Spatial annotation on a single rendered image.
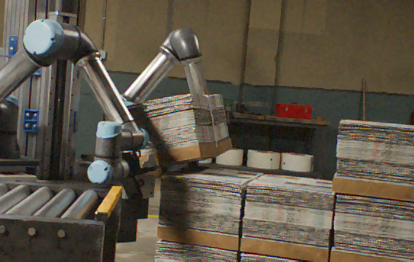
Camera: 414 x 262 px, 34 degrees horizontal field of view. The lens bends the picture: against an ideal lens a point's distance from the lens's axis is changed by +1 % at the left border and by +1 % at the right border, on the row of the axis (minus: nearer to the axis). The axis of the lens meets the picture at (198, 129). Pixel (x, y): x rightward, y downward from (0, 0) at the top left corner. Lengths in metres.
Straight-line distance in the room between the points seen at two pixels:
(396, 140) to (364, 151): 0.10
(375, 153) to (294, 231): 0.36
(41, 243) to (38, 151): 1.19
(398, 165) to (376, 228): 0.21
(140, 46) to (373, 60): 3.03
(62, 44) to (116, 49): 6.69
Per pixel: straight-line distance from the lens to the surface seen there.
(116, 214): 2.06
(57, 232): 1.58
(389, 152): 2.20
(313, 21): 9.09
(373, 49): 9.25
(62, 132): 2.77
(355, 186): 2.20
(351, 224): 2.23
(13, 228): 1.59
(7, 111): 2.55
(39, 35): 2.23
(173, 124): 2.36
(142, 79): 2.93
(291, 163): 8.39
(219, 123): 2.59
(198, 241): 2.32
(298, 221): 2.24
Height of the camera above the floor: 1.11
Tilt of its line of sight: 3 degrees down
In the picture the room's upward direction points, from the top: 5 degrees clockwise
